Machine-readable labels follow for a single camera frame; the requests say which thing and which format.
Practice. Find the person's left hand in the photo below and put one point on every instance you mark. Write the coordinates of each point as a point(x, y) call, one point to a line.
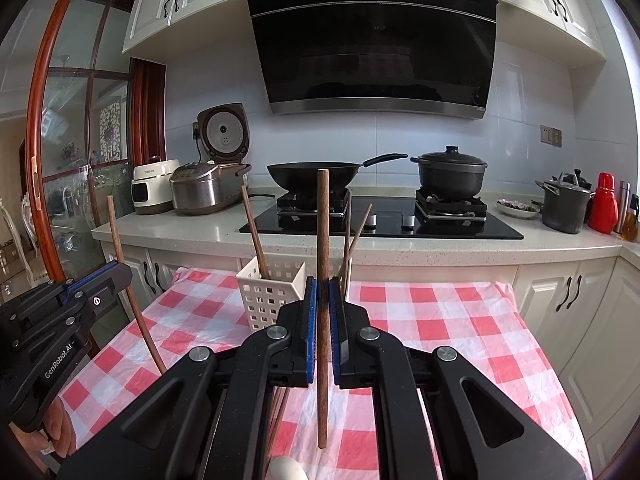
point(57, 422)

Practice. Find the white plate with food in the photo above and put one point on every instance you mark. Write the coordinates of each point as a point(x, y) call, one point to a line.
point(517, 208)

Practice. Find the black glass range hood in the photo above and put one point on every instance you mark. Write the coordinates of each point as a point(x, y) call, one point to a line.
point(370, 50)

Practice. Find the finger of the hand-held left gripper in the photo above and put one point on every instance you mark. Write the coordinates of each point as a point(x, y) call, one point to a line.
point(112, 282)
point(90, 276)

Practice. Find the red white checkered tablecloth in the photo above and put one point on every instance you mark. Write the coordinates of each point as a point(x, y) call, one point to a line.
point(450, 320)

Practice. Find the grey stockpot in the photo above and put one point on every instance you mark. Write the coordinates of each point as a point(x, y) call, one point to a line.
point(562, 210)

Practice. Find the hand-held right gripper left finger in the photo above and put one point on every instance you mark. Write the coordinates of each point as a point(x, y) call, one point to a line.
point(312, 340)

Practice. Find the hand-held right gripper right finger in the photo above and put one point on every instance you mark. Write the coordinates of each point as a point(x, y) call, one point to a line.
point(336, 360)

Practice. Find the white ceramic spoon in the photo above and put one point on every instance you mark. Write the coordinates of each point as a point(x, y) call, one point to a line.
point(287, 470)

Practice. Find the white upper cabinet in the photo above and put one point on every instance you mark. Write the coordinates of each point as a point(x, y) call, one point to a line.
point(550, 5)
point(185, 0)

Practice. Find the black wok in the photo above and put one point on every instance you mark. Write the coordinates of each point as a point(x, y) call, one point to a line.
point(300, 175)

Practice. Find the black pot with lid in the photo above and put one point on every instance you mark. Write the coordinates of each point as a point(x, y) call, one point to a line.
point(450, 177)

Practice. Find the black glass gas stove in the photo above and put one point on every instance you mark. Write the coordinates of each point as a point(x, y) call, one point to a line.
point(390, 225)

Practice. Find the white stone countertop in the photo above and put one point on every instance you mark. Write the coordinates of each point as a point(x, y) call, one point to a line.
point(200, 232)

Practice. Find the red thermos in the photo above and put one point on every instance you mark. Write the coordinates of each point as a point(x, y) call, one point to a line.
point(602, 205)

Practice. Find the black kettle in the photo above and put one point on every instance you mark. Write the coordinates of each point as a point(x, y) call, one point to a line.
point(578, 176)

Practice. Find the white perforated plastic basket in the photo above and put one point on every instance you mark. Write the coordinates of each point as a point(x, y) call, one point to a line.
point(265, 300)

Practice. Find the white small cooker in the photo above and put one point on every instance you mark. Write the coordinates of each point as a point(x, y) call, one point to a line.
point(150, 187)

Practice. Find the silver rice cooker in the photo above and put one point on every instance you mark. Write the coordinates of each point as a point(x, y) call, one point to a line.
point(200, 190)

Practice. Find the white ornate chair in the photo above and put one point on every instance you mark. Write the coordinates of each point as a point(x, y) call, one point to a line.
point(30, 205)

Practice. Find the steel vacuum bottle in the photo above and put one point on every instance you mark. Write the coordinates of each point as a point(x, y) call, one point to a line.
point(623, 200)

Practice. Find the wooden framed glass door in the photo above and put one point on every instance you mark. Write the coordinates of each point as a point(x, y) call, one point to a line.
point(37, 110)

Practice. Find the amber oil bottle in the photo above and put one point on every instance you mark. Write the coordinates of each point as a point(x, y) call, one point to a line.
point(631, 222)

